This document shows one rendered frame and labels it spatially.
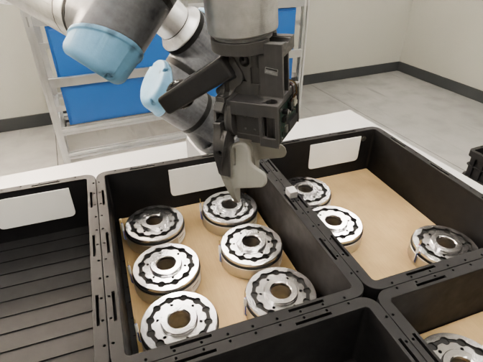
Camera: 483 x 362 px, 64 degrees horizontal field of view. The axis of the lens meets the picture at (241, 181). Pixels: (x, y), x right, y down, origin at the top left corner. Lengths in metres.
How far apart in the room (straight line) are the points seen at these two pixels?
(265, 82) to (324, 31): 3.61
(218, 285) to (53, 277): 0.27
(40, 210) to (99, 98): 1.78
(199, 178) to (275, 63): 0.40
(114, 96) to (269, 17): 2.13
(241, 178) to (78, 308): 0.32
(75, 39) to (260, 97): 0.20
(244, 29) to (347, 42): 3.84
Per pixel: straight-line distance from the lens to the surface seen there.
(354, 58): 4.34
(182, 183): 0.76
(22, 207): 0.76
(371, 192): 0.86
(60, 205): 0.76
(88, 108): 2.51
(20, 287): 0.71
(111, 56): 0.44
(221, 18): 0.40
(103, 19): 0.44
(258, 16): 0.40
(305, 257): 0.61
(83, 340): 0.60
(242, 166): 0.47
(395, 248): 0.73
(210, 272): 0.64
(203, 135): 0.98
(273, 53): 0.41
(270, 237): 0.66
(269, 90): 0.43
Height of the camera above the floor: 1.29
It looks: 33 degrees down
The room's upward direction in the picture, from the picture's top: straight up
